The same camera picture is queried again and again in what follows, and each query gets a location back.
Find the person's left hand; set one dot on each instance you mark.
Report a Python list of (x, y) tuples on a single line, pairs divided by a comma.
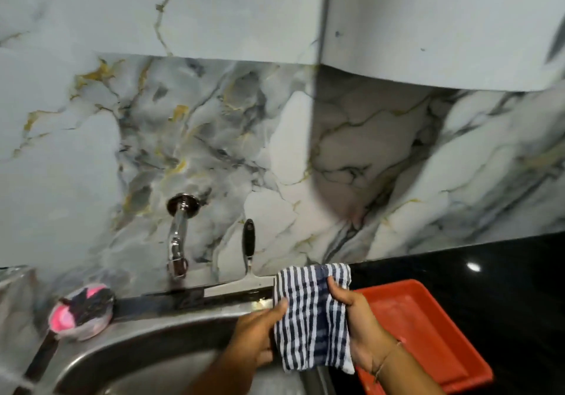
[(251, 341)]

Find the person's right hand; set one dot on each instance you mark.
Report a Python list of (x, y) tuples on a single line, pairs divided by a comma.
[(364, 333)]

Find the person's right thumb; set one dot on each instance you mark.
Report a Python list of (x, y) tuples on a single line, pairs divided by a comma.
[(337, 291)]

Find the person's left thumb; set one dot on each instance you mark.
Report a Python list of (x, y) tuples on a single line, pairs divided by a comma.
[(270, 311)]

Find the blue white striped cloth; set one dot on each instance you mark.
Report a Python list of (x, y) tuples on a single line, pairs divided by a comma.
[(311, 315)]

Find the person's left forearm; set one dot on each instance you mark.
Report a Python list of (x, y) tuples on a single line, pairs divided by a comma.
[(220, 377)]

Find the person's right forearm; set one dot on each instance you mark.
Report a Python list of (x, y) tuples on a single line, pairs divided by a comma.
[(408, 370)]

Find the red plastic tray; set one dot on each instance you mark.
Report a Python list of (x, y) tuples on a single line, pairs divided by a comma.
[(423, 333)]

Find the stainless steel sink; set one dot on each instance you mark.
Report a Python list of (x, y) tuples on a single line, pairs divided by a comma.
[(154, 350)]

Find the pink dish with scrubber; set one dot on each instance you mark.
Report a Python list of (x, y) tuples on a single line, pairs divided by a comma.
[(81, 311)]

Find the chrome wall tap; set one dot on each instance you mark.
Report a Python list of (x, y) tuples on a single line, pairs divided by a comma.
[(178, 236)]

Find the white wall cabinet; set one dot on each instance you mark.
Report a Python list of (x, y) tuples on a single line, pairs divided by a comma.
[(441, 24)]

